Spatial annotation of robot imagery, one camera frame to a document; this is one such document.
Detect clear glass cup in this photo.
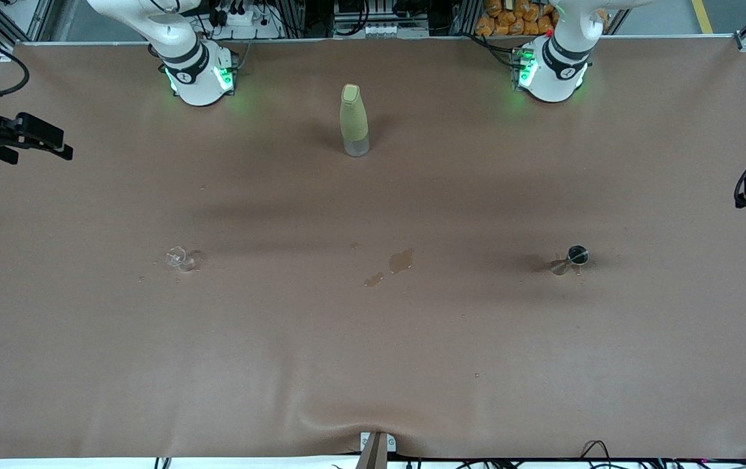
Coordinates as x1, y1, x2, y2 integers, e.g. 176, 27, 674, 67
165, 246, 199, 273

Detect steel double cone jigger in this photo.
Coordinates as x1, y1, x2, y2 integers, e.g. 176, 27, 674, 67
549, 244, 590, 276

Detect white power strip with plugs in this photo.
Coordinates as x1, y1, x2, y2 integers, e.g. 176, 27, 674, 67
207, 0, 283, 40

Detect green bottle with clear base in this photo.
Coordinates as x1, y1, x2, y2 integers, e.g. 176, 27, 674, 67
339, 83, 371, 158

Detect orange packaged snacks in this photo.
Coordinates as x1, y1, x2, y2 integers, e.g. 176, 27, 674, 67
475, 0, 608, 36

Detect white socket strip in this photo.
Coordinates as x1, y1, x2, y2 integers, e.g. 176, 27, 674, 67
359, 21, 430, 38

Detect brown table mat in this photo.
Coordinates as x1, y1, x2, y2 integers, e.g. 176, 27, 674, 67
0, 36, 746, 460

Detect grey metal table bracket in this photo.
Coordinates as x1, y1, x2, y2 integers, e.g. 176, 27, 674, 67
359, 431, 398, 453

